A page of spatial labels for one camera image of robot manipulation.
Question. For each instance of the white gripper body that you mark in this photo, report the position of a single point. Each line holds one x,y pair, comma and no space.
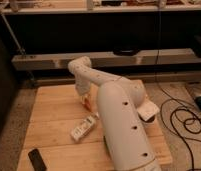
82,85

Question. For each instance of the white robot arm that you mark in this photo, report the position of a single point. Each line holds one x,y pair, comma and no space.
122,106

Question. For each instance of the wooden shelf beam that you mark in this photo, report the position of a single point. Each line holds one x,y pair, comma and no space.
105,59

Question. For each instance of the white remote control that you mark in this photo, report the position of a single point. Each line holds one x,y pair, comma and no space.
83,128

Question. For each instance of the black round object on beam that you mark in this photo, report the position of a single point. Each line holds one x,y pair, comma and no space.
125,52

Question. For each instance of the metal diagonal pole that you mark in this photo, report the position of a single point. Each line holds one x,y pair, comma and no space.
20,49

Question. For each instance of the black rectangular phone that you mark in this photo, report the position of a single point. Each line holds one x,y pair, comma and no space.
37,160

